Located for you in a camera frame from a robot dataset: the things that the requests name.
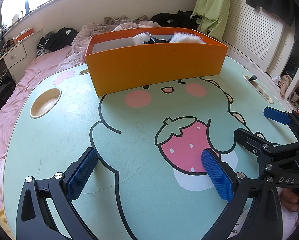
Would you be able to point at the black sock in box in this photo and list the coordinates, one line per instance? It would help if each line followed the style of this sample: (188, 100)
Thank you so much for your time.
(155, 40)

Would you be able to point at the white slatted panel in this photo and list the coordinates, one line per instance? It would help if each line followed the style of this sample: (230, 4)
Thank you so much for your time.
(252, 30)

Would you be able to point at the white bedside cabinet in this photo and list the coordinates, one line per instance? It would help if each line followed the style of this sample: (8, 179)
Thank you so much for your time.
(17, 55)

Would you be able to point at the pink floral quilt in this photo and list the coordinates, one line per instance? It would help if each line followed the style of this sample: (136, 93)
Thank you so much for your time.
(77, 47)

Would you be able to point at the white and brown fluffy plush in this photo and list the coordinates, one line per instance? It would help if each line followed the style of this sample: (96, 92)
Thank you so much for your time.
(184, 37)

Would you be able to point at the black clothes pile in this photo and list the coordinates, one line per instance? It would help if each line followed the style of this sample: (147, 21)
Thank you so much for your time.
(174, 18)

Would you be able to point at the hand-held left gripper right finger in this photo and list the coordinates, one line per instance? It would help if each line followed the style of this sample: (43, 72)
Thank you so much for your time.
(218, 177)

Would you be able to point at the pink bed sheet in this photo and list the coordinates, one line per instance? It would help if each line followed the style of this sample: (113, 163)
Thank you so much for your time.
(27, 80)

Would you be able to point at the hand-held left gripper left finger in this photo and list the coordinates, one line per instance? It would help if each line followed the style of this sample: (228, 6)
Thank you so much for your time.
(82, 175)

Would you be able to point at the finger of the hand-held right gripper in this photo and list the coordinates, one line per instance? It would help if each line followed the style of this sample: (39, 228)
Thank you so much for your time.
(249, 140)
(277, 115)

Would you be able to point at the orange cardboard box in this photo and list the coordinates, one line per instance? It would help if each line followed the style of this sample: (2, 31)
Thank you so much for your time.
(152, 67)

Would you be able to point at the green hanging cloth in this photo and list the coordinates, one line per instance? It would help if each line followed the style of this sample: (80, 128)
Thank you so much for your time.
(212, 5)

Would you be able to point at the black foil wrapper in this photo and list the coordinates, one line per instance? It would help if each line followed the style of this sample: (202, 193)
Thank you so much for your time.
(253, 78)

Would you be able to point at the black striped clothes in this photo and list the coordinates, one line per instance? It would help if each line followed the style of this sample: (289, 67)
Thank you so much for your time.
(57, 38)

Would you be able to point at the beige crumpled cloth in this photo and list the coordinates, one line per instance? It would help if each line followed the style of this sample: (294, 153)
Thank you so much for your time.
(285, 82)

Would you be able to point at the green cartoon printed desktop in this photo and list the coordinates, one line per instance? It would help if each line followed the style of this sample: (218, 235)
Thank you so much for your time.
(64, 130)

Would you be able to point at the small orange box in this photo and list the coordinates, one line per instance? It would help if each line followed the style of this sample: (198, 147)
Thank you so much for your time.
(24, 35)

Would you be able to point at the person's right hand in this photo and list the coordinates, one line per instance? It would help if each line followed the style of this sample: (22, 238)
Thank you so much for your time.
(288, 200)

